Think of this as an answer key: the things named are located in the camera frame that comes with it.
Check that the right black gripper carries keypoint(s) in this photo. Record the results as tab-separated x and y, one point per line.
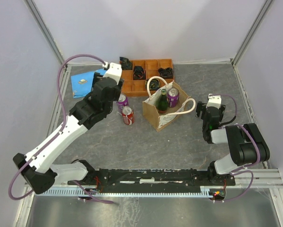
200	107

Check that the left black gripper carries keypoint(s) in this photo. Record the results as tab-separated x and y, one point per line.
119	89

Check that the purple soda can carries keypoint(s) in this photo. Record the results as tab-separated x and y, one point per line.
122	102
172	97

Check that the red soda can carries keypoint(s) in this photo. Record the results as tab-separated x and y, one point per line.
128	115

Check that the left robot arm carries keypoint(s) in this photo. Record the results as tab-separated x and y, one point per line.
37	167

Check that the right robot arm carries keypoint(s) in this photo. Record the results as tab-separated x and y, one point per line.
246	144

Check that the brown canvas bag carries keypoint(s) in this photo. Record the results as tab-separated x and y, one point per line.
159	121

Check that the dark rolled tie top-left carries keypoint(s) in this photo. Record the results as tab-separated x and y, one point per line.
125	63

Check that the wooden compartment tray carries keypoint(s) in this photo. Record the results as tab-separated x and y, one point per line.
133	88

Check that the blue patterned cloth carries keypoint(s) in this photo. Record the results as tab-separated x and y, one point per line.
82	83

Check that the black rolled tie middle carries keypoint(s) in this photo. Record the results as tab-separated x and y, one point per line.
139	73

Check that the black rolled tie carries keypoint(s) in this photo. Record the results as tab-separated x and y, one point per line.
139	73
166	73

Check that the green glass bottle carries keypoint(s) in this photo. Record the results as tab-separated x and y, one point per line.
162	102

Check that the dark rolled tie bottom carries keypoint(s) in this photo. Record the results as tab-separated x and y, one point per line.
154	85

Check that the black rolled tie right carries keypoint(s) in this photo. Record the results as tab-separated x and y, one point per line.
166	73

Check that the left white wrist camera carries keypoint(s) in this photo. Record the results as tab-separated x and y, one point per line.
113	71

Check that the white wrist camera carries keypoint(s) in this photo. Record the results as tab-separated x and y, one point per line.
113	71
214	101

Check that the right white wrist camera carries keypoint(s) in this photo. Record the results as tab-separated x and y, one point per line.
214	101

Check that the blue slotted cable duct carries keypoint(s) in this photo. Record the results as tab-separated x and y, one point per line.
76	191

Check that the aluminium frame rail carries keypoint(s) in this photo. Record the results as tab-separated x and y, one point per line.
261	176

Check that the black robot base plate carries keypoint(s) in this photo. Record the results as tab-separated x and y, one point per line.
154	181

